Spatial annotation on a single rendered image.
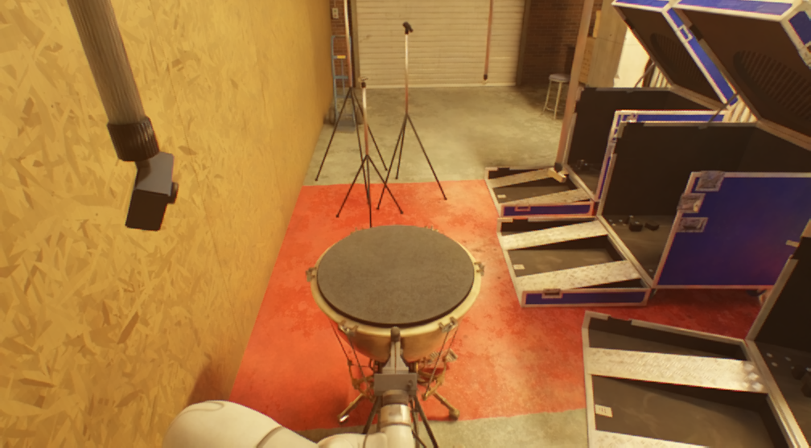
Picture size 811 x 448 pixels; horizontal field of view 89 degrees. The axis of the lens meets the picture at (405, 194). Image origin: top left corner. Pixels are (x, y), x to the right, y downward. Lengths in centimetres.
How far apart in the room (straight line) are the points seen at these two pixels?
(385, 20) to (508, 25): 219
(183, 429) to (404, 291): 99
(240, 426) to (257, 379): 170
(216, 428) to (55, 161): 80
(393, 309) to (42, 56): 124
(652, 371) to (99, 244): 248
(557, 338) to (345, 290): 147
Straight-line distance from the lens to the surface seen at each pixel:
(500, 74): 832
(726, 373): 273
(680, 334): 288
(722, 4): 300
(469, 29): 804
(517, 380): 246
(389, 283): 169
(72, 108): 140
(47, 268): 131
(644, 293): 306
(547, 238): 340
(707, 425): 263
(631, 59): 543
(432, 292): 165
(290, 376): 248
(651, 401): 259
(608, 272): 310
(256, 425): 83
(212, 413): 87
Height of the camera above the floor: 189
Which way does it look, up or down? 28 degrees down
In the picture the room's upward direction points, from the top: straight up
